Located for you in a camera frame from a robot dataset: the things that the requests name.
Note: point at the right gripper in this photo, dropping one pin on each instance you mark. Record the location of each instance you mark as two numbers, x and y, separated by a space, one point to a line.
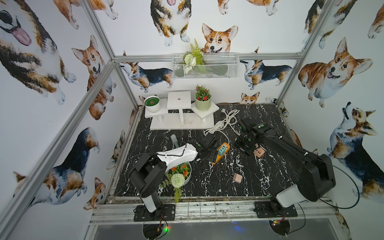
237 142

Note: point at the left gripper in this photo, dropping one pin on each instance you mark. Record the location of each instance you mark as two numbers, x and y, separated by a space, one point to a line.
210 147

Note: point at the orange power strip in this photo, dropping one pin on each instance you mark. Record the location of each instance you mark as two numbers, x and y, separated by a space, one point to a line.
217 157

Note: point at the teal plug adapter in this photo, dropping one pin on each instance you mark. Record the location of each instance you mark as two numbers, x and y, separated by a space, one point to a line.
222 150

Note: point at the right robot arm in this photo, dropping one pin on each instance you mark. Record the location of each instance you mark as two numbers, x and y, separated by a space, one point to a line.
316 173

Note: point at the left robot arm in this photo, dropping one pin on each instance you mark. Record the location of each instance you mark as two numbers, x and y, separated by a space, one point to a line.
149 170

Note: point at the flower pot with white bloom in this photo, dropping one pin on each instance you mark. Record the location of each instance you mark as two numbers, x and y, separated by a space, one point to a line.
177 178

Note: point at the white tiered display stand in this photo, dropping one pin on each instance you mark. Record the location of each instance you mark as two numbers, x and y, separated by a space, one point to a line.
179 113

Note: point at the green pot red flowers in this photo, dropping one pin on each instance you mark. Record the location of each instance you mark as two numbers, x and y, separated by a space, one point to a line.
203 98

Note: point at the white pot green top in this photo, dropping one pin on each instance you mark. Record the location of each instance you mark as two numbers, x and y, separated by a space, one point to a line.
152 104

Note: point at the fern and white flower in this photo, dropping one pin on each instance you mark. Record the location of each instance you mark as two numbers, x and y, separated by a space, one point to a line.
193 58

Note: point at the white wire wall basket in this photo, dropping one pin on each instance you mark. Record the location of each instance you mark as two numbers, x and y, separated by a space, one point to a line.
217 66

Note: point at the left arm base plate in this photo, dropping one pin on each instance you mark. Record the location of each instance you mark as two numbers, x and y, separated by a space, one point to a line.
166 212

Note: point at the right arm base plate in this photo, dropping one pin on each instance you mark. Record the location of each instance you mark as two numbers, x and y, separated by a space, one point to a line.
268 209

